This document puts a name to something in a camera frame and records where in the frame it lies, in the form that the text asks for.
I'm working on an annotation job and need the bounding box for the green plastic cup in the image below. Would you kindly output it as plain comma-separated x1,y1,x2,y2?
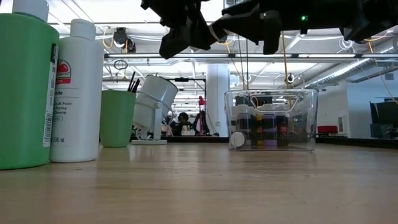
99,89,137,149

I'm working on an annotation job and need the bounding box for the black monitor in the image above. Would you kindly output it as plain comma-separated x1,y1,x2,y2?
369,101,398,140

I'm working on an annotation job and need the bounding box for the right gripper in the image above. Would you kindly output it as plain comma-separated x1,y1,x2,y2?
140,0,284,60

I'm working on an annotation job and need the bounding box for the red stand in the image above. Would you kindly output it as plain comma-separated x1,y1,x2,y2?
198,95,207,125

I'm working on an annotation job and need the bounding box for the dark brown paint bottle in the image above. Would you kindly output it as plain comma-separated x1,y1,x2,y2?
276,114,289,147

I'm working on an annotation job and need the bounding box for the grey-brown paint bottle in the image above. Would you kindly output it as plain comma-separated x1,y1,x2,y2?
235,105,252,147

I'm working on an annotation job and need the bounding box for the white mug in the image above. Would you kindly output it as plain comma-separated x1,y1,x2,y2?
131,74,179,146

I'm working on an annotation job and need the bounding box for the black hanging cable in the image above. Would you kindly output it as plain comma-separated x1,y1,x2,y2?
238,37,250,90

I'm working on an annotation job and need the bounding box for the yellow paint bottle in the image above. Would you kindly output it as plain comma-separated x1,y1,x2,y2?
255,113,264,147

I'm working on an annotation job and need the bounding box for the red box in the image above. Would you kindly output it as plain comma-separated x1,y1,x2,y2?
317,125,339,134

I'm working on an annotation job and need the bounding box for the thin short black paintbrush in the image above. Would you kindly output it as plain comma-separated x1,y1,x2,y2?
127,71,137,93

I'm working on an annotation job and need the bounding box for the clear plastic bin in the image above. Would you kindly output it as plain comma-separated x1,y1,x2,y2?
223,88,320,152

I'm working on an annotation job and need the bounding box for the long ceiling light bar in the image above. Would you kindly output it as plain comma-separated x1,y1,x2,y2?
104,52,398,60

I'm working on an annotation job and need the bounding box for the black ceiling cable reel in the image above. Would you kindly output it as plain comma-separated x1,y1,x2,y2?
111,26,137,54

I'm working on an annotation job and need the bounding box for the yellow hanging cable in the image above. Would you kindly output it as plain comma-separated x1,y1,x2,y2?
279,30,295,108

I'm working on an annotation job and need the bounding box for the large green paint bottle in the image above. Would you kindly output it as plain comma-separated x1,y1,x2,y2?
0,0,60,170

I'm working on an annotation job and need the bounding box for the person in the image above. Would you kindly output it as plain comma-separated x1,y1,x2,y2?
172,111,195,137

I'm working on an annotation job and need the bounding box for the large white paint bottle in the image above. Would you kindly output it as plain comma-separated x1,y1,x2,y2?
49,18,105,164

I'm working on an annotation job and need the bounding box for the silver ventilation duct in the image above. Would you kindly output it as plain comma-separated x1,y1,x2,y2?
306,57,398,88

